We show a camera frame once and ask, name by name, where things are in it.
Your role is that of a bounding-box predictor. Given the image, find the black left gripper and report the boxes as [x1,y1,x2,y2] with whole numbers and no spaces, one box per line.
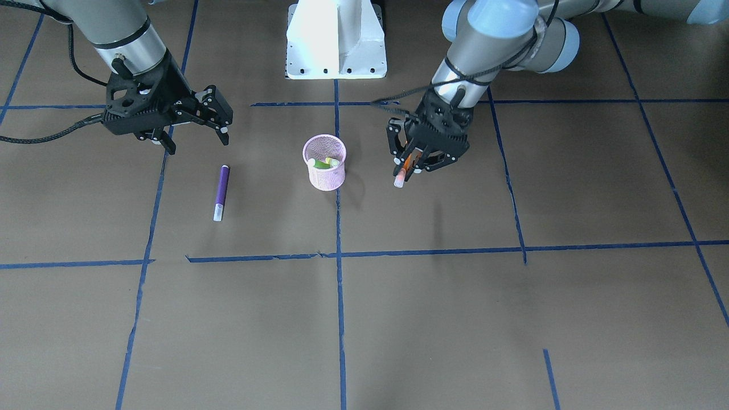
[386,90,473,177]

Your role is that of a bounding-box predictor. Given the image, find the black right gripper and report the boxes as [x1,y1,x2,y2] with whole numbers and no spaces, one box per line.
[102,50,234,155]

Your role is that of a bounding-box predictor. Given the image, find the orange highlighter pen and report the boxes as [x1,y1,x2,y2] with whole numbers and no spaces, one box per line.
[394,148,423,188]

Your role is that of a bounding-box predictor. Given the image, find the purple highlighter pen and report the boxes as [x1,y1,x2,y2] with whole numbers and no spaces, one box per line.
[212,165,230,222]

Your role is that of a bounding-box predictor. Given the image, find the green highlighter pen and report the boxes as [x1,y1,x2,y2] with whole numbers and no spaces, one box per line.
[306,158,330,170]

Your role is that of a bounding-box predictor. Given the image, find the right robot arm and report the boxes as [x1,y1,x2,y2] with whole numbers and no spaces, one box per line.
[42,1,234,155]

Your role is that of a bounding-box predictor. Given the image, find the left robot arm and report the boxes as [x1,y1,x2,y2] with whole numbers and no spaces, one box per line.
[386,1,728,187]

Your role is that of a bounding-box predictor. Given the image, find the pink mesh pen holder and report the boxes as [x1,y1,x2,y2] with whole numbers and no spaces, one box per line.
[302,133,347,191]

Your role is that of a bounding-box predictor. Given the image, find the black camera cable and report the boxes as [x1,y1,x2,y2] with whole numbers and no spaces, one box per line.
[0,0,114,144]
[370,0,562,114]

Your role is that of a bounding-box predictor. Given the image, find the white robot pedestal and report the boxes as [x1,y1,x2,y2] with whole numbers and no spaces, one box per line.
[285,1,388,80]

